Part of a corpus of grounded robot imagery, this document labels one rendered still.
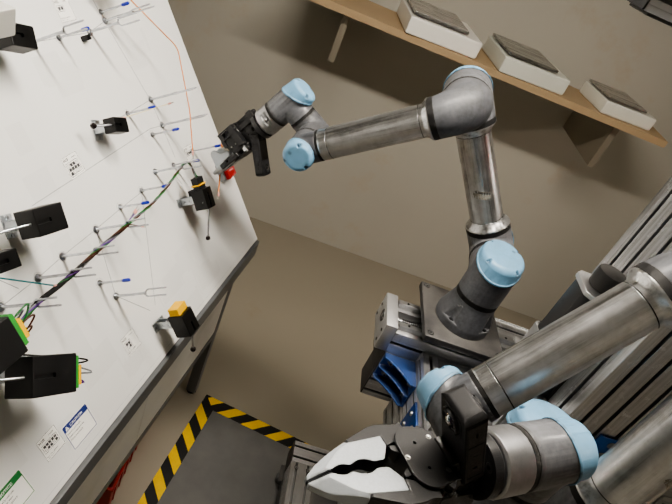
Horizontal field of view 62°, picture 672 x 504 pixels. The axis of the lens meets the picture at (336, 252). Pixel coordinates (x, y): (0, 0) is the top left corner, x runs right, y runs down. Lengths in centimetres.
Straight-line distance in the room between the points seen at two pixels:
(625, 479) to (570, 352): 22
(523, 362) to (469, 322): 67
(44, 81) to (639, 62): 280
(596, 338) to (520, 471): 25
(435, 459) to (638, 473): 42
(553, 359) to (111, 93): 115
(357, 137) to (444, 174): 212
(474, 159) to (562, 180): 214
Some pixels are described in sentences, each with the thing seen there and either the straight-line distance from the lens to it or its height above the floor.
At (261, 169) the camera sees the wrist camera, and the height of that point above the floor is 128.
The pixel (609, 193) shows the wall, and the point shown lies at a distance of 365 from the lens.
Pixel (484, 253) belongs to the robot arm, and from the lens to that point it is 140.
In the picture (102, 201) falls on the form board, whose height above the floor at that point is 120.
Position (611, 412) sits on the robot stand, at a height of 134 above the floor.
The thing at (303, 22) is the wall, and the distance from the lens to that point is 311.
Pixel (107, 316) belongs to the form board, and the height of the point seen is 103.
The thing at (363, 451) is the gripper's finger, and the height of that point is 158.
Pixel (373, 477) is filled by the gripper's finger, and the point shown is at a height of 159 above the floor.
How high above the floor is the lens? 202
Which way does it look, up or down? 34 degrees down
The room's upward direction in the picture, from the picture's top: 25 degrees clockwise
